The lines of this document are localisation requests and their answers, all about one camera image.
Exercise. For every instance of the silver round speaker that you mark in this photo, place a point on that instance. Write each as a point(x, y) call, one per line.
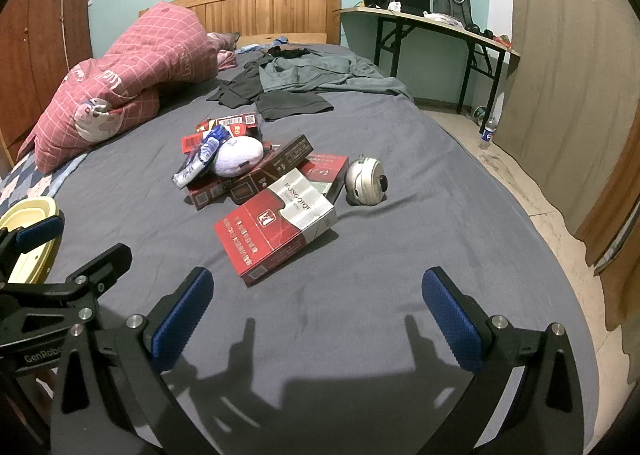
point(362, 180)

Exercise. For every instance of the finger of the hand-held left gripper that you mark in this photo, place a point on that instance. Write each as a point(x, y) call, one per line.
point(37, 233)
point(100, 267)

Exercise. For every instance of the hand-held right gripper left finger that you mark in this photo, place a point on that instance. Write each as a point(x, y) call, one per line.
point(182, 320)

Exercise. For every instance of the wooden headboard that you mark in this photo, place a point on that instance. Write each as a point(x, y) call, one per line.
point(280, 5)

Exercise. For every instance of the black shorts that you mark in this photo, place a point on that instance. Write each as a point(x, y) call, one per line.
point(292, 105)

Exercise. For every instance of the white plastic bag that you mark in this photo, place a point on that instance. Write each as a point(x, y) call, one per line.
point(442, 19)

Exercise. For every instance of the grey jacket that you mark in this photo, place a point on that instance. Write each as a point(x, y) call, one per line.
point(310, 70)

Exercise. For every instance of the pink checked quilt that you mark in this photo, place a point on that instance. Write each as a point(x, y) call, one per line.
point(140, 50)

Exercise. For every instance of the brown wooden wardrobe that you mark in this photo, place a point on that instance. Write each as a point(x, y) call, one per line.
point(40, 25)

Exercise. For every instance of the small black garment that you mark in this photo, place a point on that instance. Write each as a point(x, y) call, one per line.
point(292, 53)

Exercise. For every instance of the red flat box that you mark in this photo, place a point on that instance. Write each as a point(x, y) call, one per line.
point(327, 167)

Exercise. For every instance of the dark red long box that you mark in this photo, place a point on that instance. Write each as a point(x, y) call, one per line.
point(287, 152)

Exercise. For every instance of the blue white snack packet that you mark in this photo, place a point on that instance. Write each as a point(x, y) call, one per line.
point(200, 155)

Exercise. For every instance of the yellow plastic bowl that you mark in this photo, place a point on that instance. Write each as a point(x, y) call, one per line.
point(30, 212)

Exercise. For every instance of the white soft pouch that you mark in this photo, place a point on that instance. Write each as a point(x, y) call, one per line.
point(237, 155)

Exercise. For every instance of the dark grey garment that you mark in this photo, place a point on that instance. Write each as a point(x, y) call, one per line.
point(240, 85)

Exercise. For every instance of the plastic drink bottle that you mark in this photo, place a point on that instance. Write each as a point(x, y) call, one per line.
point(487, 135)

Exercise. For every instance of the blue white patterned blanket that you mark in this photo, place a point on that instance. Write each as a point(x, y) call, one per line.
point(30, 180)

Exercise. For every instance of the blue cloth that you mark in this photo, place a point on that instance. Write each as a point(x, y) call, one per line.
point(280, 40)

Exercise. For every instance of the grey bag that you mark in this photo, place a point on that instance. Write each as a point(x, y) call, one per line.
point(450, 2)

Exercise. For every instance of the red and silver carton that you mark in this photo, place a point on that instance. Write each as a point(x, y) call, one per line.
point(270, 235)

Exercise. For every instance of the folding desk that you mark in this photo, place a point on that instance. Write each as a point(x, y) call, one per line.
point(362, 11)

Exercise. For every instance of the red white barcode box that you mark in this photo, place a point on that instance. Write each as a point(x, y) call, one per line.
point(240, 124)

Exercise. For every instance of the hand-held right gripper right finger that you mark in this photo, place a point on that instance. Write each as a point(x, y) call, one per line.
point(452, 320)

